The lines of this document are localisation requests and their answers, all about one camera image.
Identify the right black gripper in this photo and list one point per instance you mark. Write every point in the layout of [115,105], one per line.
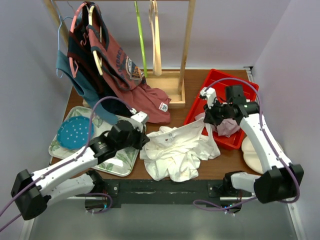
[209,117]

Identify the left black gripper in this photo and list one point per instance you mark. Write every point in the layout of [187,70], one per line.
[142,138]

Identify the white tank top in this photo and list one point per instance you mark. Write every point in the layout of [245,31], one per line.
[177,152]

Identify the green plastic hanger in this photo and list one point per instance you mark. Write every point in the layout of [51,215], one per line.
[141,38]

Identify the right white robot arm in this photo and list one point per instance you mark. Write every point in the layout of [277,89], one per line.
[280,179]

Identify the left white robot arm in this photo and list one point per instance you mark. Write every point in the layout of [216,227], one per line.
[34,192]

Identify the teal tank top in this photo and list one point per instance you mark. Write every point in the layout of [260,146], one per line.
[82,86]

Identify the red graphic tank top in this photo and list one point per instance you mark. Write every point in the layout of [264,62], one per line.
[124,77]

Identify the pink hanger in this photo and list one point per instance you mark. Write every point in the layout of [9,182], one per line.
[73,65]

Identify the navy maroon tank top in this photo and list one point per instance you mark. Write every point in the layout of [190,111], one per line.
[100,85]

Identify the wooden hanger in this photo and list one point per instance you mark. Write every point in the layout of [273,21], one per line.
[153,16]

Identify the pink crumpled garment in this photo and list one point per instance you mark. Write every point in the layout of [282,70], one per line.
[225,129]

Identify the floral serving tray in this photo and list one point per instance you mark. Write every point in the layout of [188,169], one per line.
[121,165]

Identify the red plastic bin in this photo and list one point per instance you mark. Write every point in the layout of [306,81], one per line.
[235,140]

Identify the blue dotted plate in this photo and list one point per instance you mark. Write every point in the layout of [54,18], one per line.
[75,132]

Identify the wooden clothes rack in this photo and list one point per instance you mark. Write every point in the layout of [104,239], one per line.
[171,81]

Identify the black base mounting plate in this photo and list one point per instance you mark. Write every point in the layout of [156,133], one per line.
[164,192]

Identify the cream divided plate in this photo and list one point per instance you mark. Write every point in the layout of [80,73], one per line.
[250,156]

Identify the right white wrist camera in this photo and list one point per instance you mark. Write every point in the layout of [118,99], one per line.
[209,94]

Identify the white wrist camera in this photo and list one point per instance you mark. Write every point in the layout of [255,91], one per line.
[139,116]
[209,94]

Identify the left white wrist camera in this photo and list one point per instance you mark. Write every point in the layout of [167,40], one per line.
[139,116]

